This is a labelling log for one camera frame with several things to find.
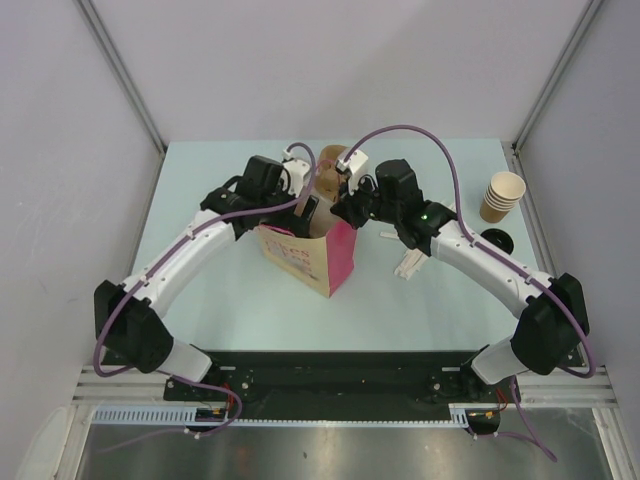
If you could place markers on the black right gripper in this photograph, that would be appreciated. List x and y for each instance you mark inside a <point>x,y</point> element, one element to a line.
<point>346,208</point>

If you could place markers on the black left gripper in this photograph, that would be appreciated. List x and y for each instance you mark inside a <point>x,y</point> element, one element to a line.
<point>296,225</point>

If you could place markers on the pink kraft paper bag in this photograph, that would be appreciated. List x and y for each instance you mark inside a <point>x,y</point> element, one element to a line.
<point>324,259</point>

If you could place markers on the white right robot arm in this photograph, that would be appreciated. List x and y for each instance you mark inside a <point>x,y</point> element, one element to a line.
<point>551,312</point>

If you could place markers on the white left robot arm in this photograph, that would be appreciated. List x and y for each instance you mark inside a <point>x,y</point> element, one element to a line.
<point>129,315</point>

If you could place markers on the brown pulp cup carrier stack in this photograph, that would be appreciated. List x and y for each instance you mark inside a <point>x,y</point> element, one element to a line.
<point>328,180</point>

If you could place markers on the pile of white wrapped straws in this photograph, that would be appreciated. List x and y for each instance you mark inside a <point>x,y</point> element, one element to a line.
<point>411,263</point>

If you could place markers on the stack of black cup lids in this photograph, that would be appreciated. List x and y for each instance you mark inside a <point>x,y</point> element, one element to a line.
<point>500,239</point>

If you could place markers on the stack of brown paper cups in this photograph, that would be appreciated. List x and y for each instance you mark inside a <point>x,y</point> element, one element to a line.
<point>503,193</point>

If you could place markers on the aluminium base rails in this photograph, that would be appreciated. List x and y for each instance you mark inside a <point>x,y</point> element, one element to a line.
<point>254,385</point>

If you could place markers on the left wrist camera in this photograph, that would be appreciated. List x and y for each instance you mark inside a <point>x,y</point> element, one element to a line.
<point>295,174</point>

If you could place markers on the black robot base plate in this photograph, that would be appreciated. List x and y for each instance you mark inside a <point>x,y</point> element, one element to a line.
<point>366,408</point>

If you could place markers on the right aluminium frame post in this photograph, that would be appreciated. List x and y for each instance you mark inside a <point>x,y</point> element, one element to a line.
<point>560,68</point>

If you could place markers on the aluminium frame post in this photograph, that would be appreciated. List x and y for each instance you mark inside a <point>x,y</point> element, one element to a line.
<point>111,54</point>
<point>560,68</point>

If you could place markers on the left aluminium frame post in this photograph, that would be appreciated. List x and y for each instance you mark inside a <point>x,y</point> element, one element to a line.
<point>111,54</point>

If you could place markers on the white slotted cable duct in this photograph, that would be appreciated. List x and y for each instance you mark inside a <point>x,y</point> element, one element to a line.
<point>203,417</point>

